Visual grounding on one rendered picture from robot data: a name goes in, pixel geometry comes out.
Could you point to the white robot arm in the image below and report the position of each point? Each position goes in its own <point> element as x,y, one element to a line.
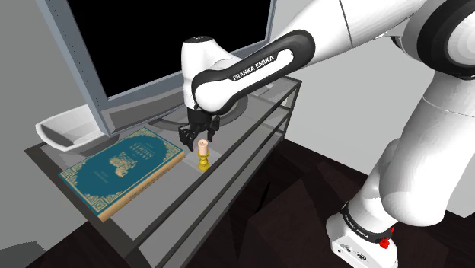
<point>408,156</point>

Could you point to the white shallow bowl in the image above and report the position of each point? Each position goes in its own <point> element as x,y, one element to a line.
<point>66,128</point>

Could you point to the grey flat screen monitor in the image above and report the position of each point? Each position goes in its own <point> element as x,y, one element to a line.
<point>156,48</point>

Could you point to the candle in gold holder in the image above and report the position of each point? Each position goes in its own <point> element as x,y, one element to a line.
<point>203,156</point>

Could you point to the teal book with gold ornaments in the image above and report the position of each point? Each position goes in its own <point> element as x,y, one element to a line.
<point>122,170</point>

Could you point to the grey glass shelf table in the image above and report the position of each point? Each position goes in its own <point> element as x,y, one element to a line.
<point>207,193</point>

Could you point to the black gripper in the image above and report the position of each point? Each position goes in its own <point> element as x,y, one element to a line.
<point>199,119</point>

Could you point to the dark robot stand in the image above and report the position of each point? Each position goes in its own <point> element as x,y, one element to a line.
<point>289,237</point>

